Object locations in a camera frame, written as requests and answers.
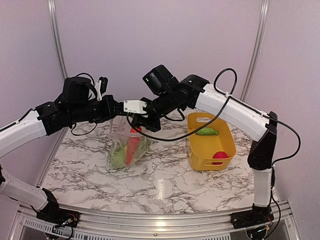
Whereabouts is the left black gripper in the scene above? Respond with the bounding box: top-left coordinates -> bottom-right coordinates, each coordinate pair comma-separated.
69,94 -> 121,124

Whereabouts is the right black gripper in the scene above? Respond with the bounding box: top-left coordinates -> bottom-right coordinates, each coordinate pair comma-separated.
131,90 -> 178,132

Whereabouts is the orange toy carrot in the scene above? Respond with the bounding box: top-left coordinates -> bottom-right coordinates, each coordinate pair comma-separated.
125,135 -> 141,166

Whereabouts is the clear zip top bag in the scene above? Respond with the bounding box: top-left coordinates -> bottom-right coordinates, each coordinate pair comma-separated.
106,116 -> 152,169

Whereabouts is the green toy pepper back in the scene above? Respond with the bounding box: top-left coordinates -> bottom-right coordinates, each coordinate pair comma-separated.
108,150 -> 126,169

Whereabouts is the green toy bitter gourd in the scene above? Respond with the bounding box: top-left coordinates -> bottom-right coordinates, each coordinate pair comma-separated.
196,127 -> 219,136

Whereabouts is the red toy fruit front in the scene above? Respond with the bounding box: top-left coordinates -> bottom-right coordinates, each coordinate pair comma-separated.
211,151 -> 228,166

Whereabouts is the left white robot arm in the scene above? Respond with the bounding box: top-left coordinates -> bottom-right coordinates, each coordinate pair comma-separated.
0,95 -> 124,223

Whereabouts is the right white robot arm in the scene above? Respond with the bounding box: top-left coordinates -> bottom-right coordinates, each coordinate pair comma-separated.
123,73 -> 278,224

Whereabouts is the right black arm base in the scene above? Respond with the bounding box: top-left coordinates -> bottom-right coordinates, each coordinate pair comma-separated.
230,209 -> 274,229

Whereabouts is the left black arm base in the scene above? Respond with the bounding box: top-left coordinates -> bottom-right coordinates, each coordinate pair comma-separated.
36,207 -> 80,228

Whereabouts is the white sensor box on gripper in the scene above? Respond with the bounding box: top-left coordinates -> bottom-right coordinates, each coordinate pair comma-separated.
123,100 -> 147,115

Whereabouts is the left white sensor box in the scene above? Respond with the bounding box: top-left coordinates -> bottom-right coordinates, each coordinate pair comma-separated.
94,76 -> 109,101

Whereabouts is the yellow plastic basket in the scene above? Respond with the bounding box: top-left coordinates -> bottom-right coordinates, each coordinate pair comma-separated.
187,118 -> 237,171

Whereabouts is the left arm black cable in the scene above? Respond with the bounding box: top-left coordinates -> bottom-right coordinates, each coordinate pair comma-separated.
69,72 -> 100,136

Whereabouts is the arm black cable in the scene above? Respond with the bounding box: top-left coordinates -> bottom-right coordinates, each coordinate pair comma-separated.
69,72 -> 100,136
126,67 -> 301,166

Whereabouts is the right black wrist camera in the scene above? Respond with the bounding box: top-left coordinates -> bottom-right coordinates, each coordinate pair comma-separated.
142,64 -> 179,96

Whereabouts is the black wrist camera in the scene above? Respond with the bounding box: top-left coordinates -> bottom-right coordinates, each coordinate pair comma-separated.
61,76 -> 91,104
142,64 -> 179,96

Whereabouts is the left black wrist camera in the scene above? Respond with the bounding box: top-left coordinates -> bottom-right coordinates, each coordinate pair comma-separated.
61,76 -> 91,104

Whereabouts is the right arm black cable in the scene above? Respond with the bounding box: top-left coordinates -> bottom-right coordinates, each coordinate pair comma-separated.
126,67 -> 301,166

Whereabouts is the left aluminium frame post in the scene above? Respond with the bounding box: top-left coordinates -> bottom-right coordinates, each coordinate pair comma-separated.
48,0 -> 68,79

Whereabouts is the aluminium frame post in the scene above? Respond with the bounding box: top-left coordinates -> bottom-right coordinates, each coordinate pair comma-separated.
48,0 -> 68,79
240,0 -> 270,102

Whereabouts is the aluminium front rail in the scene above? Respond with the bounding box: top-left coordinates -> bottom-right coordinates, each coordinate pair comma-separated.
9,197 -> 301,240

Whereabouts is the right aluminium frame post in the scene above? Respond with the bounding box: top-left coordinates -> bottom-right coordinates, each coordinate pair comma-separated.
240,0 -> 270,102

